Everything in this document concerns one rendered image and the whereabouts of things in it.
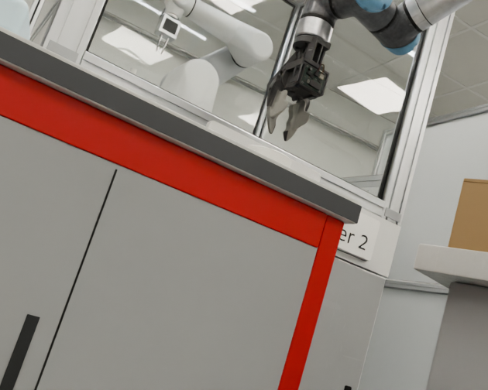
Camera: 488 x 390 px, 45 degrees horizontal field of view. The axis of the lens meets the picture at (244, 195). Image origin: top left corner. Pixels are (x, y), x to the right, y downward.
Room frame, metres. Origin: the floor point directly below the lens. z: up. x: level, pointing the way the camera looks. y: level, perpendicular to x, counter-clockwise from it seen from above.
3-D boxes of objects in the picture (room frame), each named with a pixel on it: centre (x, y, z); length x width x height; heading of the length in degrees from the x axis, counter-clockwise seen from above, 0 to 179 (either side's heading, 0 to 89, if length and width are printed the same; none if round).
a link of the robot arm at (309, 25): (1.14, -0.04, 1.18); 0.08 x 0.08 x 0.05
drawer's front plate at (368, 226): (1.44, -0.23, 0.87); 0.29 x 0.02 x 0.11; 118
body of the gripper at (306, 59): (1.13, -0.04, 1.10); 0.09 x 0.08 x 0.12; 28
